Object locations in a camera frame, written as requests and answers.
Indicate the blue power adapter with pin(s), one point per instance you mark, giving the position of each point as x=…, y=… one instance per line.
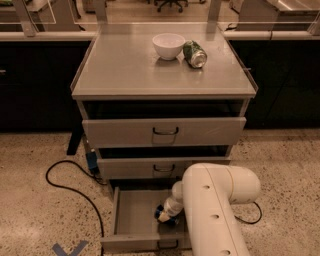
x=91, y=159

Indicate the black office chair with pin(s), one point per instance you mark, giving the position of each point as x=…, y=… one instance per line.
x=181, y=4

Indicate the grey metal drawer cabinet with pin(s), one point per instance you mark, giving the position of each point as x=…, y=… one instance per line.
x=124, y=78

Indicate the blue pepsi can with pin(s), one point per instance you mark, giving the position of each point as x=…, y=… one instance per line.
x=161, y=208

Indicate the middle drawer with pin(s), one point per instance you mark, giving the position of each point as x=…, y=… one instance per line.
x=149, y=168

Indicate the white bowl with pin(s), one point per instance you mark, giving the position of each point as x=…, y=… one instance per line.
x=168, y=45

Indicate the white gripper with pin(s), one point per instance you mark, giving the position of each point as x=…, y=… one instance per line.
x=178, y=190

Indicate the bottom drawer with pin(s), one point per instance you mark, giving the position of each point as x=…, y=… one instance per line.
x=134, y=227

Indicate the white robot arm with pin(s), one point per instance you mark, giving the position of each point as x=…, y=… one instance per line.
x=205, y=195

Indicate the green soda can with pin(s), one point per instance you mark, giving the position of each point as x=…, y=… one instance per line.
x=194, y=54

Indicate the top drawer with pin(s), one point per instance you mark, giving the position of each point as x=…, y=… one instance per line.
x=118, y=133

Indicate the drawer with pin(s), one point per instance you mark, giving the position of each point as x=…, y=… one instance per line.
x=118, y=133
x=134, y=227
x=149, y=168

